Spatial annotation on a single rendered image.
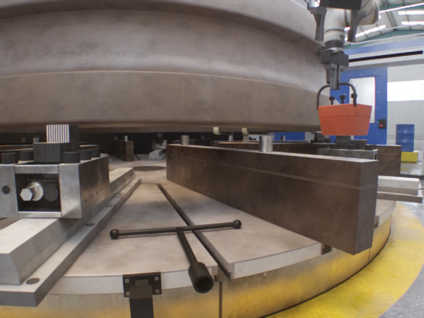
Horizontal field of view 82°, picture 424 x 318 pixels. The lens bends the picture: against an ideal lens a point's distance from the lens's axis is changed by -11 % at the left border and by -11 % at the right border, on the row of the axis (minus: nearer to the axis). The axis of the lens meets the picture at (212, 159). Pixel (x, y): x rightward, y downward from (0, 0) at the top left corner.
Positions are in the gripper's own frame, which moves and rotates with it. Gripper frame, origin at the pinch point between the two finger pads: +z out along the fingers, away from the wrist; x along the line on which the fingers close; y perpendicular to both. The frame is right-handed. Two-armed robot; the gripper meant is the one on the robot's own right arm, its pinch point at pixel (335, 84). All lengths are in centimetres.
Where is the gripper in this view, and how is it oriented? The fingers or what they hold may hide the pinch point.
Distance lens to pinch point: 121.6
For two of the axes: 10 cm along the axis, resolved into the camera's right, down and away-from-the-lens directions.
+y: 4.8, 0.8, -8.7
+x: 8.8, -0.4, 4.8
